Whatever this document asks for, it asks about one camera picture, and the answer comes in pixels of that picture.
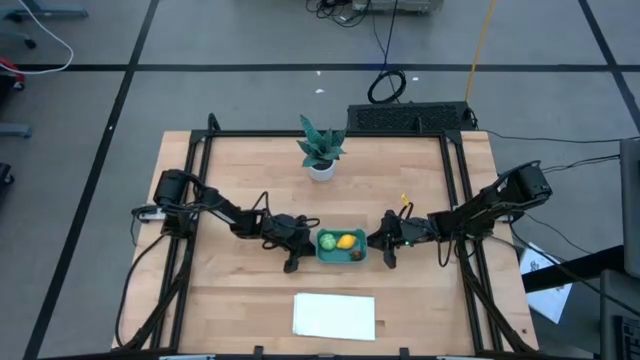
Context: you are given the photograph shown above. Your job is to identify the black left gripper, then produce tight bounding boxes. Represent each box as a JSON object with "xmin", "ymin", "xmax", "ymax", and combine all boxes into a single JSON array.
[{"xmin": 262, "ymin": 213, "xmax": 318, "ymax": 274}]

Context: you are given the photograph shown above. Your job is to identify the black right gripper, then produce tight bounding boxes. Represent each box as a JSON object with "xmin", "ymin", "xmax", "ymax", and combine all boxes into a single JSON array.
[{"xmin": 367, "ymin": 209, "xmax": 431, "ymax": 270}]

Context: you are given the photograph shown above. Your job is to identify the teal plastic tupperware container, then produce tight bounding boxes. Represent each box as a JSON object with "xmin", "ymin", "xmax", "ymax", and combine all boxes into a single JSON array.
[{"xmin": 315, "ymin": 228, "xmax": 369, "ymax": 265}]

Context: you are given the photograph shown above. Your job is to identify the snake plant in white pot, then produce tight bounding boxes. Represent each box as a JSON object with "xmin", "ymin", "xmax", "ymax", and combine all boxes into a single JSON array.
[{"xmin": 296, "ymin": 113, "xmax": 348, "ymax": 183}]

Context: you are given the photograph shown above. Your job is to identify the white folded cloth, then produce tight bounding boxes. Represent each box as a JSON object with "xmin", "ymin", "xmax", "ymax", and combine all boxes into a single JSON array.
[{"xmin": 292, "ymin": 292, "xmax": 377, "ymax": 342}]

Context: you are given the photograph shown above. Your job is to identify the grey power strip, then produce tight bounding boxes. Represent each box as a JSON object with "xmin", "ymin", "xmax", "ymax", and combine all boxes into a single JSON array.
[{"xmin": 136, "ymin": 206, "xmax": 167, "ymax": 223}]

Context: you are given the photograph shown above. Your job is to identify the white printed paper sheet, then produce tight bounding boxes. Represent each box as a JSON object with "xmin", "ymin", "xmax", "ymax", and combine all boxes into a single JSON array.
[{"xmin": 519, "ymin": 242, "xmax": 574, "ymax": 325}]

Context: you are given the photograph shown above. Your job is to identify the black desk beam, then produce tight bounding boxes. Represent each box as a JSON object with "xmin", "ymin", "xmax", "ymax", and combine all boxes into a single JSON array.
[{"xmin": 522, "ymin": 244, "xmax": 626, "ymax": 294}]

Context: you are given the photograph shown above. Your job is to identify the grey equipment box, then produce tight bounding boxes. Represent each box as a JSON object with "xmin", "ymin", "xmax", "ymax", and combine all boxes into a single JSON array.
[{"xmin": 352, "ymin": 0, "xmax": 444, "ymax": 14}]

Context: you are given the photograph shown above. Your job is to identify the grey monitor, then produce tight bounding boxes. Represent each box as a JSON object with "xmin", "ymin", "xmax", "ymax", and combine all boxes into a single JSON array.
[{"xmin": 619, "ymin": 138, "xmax": 640, "ymax": 279}]

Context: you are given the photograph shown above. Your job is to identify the black keyboard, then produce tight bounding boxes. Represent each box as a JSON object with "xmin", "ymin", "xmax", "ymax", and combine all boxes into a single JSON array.
[{"xmin": 613, "ymin": 314, "xmax": 640, "ymax": 360}]

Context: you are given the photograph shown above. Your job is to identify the grey furniture foot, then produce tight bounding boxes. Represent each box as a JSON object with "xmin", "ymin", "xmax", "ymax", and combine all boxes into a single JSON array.
[{"xmin": 0, "ymin": 122, "xmax": 34, "ymax": 139}]

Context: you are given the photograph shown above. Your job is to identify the red black cart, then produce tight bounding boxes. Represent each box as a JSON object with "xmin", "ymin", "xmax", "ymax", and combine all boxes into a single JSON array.
[{"xmin": 0, "ymin": 57, "xmax": 27, "ymax": 92}]

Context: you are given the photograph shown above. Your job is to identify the black aluminium table frame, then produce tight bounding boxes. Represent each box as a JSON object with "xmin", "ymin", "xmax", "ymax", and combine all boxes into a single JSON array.
[{"xmin": 113, "ymin": 112, "xmax": 539, "ymax": 360}]

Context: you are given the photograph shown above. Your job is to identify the black coiled floor cable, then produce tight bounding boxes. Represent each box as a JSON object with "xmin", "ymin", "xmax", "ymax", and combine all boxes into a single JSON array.
[{"xmin": 367, "ymin": 0, "xmax": 407, "ymax": 105}]

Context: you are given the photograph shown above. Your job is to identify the thin black floor cable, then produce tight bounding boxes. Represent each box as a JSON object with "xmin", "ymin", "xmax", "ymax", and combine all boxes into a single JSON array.
[
  {"xmin": 482, "ymin": 128, "xmax": 640, "ymax": 146},
  {"xmin": 542, "ymin": 154, "xmax": 622, "ymax": 175}
]

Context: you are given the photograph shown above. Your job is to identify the yellow hanging cable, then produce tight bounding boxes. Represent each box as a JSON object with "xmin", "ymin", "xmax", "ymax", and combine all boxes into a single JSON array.
[{"xmin": 464, "ymin": 0, "xmax": 499, "ymax": 103}]

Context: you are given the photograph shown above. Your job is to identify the black cable tangle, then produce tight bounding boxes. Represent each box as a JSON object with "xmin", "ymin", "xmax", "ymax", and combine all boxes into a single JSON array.
[{"xmin": 304, "ymin": 0, "xmax": 375, "ymax": 29}]

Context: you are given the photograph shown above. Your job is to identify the white floor cable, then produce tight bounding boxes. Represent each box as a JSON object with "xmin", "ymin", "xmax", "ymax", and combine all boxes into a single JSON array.
[{"xmin": 12, "ymin": 0, "xmax": 75, "ymax": 76}]

